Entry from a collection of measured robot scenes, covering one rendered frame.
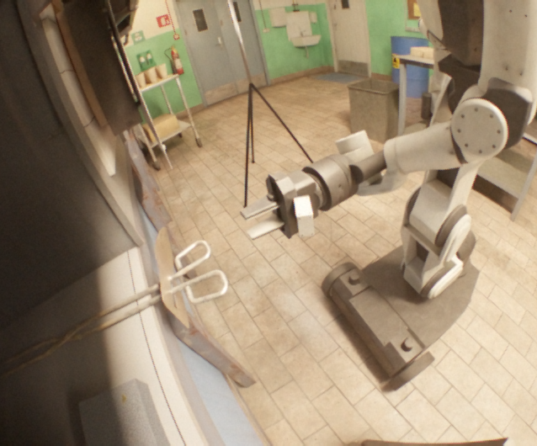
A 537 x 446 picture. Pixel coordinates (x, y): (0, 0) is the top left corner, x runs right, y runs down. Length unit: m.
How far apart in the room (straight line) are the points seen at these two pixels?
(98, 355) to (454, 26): 0.77
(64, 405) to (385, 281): 1.13
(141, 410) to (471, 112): 0.50
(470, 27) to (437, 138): 0.23
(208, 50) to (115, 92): 4.22
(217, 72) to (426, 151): 4.55
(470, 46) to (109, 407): 0.75
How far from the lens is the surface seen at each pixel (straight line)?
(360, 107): 2.53
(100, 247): 0.50
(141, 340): 0.37
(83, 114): 0.53
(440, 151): 0.41
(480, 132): 0.36
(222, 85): 4.87
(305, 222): 0.37
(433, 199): 0.72
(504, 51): 0.36
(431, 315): 1.13
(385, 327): 1.04
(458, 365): 1.30
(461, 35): 0.54
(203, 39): 4.77
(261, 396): 1.17
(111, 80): 0.60
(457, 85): 0.65
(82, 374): 0.43
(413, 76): 3.99
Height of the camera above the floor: 1.13
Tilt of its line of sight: 42 degrees down
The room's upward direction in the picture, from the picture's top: 15 degrees counter-clockwise
